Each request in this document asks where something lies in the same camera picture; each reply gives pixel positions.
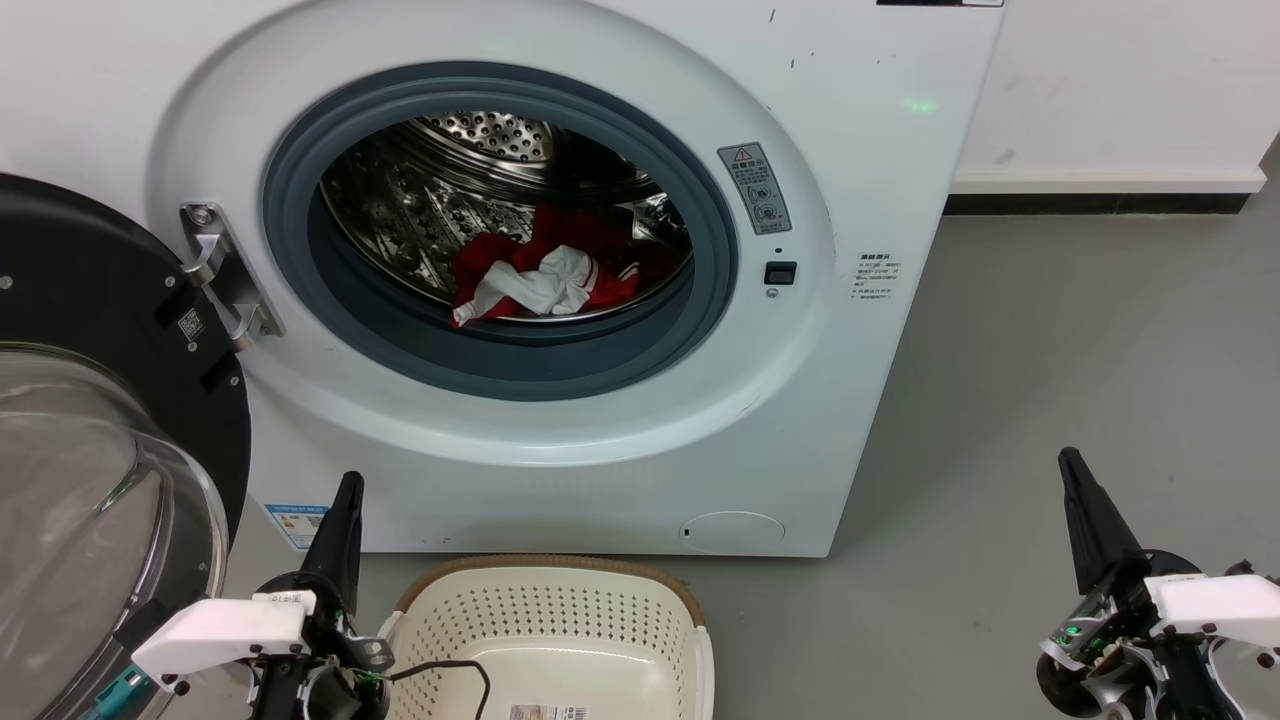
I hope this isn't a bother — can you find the red garment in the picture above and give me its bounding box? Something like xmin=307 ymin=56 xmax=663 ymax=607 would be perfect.
xmin=448 ymin=203 xmax=673 ymax=329

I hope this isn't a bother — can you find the round white filter cover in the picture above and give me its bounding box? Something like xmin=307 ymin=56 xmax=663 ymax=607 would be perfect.
xmin=679 ymin=511 xmax=787 ymax=555

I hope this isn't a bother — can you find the silver door hinge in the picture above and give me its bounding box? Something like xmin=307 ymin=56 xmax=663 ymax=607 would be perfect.
xmin=180 ymin=202 xmax=285 ymax=352

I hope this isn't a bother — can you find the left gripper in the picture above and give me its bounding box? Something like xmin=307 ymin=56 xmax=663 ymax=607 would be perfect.
xmin=130 ymin=472 xmax=394 ymax=720

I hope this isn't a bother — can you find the washing machine door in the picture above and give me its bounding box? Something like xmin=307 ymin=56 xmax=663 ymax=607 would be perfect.
xmin=0 ymin=174 xmax=252 ymax=720

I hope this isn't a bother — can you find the cream perforated laundry basket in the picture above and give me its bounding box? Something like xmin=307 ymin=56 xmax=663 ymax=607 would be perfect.
xmin=378 ymin=555 xmax=716 ymax=720

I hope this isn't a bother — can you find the stainless steel washing machine drum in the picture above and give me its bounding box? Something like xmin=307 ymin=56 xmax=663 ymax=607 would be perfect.
xmin=320 ymin=110 xmax=695 ymax=325

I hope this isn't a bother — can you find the blue energy label sticker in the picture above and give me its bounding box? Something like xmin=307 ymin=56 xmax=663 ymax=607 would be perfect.
xmin=264 ymin=503 xmax=331 ymax=552

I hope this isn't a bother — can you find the grey rubber door gasket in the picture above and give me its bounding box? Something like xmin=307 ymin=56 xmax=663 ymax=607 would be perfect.
xmin=262 ymin=61 xmax=740 ymax=402

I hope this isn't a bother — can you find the grey warning sticker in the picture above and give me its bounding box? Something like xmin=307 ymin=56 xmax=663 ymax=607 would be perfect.
xmin=717 ymin=142 xmax=793 ymax=237

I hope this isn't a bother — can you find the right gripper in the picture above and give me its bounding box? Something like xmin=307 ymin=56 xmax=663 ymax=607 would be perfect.
xmin=1035 ymin=447 xmax=1280 ymax=720

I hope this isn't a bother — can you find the thin black cable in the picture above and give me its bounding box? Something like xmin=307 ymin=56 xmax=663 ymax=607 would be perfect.
xmin=386 ymin=659 xmax=492 ymax=720

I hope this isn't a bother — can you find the white and black baseboard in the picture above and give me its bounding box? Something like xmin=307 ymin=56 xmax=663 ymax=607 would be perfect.
xmin=944 ymin=167 xmax=1268 ymax=217

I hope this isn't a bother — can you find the white front-load washing machine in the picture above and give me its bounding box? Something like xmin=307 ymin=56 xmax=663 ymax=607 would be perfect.
xmin=0 ymin=0 xmax=1007 ymax=558

